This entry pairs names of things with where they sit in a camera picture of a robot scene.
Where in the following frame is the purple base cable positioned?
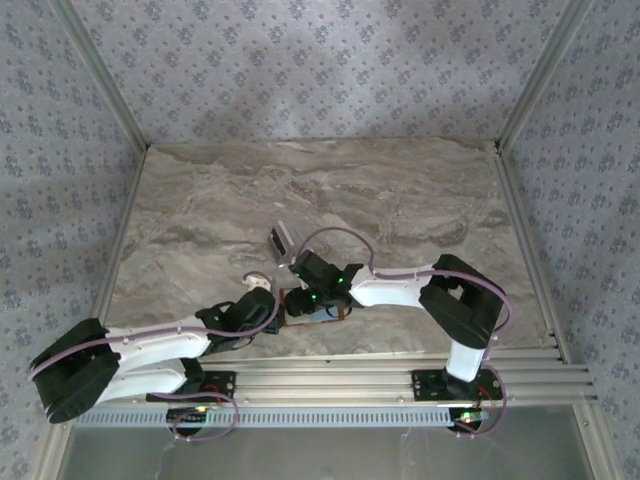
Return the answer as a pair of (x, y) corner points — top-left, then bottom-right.
(169, 389), (242, 444)
(452, 367), (511, 442)

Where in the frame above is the clear plastic card box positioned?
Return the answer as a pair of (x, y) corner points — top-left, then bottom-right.
(268, 222), (297, 271)

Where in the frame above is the grey metal plate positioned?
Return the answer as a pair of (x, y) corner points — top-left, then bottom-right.
(59, 427), (596, 480)

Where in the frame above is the aluminium corner post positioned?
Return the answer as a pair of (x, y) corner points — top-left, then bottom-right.
(493, 0), (599, 154)
(49, 0), (151, 151)

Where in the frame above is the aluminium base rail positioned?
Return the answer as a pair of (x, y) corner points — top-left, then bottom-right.
(53, 352), (600, 407)

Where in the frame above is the black controller board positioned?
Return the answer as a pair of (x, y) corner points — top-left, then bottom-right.
(448, 408), (490, 430)
(166, 406), (210, 427)

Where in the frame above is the aluminium table side rail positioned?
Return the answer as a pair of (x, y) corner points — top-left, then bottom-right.
(492, 142), (572, 364)
(74, 147), (151, 366)

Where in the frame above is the aluminium frame bar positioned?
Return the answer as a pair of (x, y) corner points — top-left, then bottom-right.
(574, 404), (621, 480)
(29, 419), (76, 480)

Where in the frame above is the perforated grey cable tray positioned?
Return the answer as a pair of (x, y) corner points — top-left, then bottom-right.
(74, 407), (481, 429)

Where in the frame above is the brown leather card holder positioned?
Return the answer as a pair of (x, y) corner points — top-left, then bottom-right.
(277, 287), (347, 330)

